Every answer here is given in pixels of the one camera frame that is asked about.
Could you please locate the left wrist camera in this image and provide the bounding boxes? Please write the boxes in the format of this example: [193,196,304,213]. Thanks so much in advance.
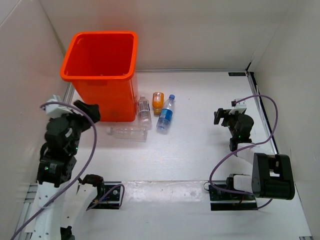
[42,94,72,119]

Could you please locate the orange juice bottle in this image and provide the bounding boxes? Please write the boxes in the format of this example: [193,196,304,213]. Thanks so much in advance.
[152,91,164,116]

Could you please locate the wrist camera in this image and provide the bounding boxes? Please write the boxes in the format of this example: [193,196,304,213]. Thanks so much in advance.
[229,98,247,115]
[42,94,72,119]

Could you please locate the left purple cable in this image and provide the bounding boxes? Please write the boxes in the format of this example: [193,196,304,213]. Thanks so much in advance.
[9,101,126,240]

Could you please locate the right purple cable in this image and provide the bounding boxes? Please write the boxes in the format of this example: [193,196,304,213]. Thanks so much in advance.
[203,94,279,210]

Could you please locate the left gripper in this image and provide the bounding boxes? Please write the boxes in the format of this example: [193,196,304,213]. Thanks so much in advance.
[59,99,101,154]

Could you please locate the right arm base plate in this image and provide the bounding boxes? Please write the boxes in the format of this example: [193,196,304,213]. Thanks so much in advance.
[205,184,258,212]

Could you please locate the purple cable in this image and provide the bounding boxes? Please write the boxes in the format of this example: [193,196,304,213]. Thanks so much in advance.
[203,94,279,210]
[9,101,126,240]

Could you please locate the blue label water bottle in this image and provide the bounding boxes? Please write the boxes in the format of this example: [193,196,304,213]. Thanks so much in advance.
[156,94,175,134]

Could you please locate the orange plastic bin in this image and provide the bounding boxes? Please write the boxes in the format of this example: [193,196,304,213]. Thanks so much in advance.
[60,31,138,122]

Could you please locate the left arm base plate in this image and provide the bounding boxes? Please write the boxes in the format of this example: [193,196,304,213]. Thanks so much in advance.
[87,182,125,211]

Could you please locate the clear bottle white cap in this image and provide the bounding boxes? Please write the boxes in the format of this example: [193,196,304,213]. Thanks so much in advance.
[106,126,148,142]

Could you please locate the black logo sticker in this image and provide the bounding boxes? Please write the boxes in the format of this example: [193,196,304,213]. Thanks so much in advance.
[228,72,247,77]

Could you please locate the clear bottle white label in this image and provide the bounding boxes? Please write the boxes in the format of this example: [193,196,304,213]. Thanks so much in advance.
[137,96,152,130]

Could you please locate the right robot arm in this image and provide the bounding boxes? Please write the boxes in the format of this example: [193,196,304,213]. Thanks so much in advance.
[210,108,295,200]

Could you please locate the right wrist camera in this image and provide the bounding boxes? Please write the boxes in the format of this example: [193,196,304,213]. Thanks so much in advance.
[229,98,247,115]

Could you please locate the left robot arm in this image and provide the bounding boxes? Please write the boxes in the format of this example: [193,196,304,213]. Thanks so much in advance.
[30,98,105,240]

